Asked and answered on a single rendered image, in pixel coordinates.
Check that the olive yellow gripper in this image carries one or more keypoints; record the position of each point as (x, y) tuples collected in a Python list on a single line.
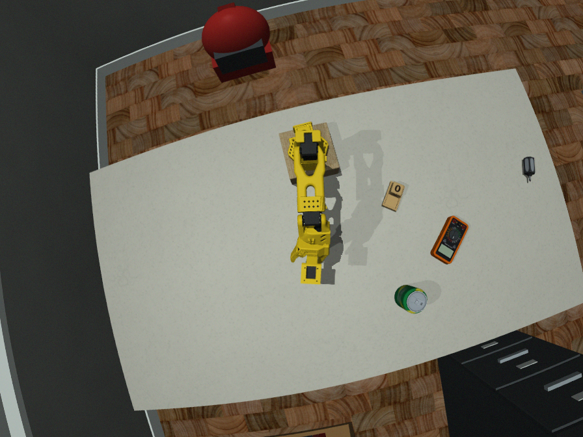
[(311, 270)]

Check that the orange digital multimeter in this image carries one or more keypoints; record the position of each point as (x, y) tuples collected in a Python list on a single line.
[(449, 240)]

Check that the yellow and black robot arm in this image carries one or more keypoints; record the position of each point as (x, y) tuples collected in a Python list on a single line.
[(312, 226)]

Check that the green drink can with yellow stripe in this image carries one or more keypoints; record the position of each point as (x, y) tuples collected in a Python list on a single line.
[(411, 299)]

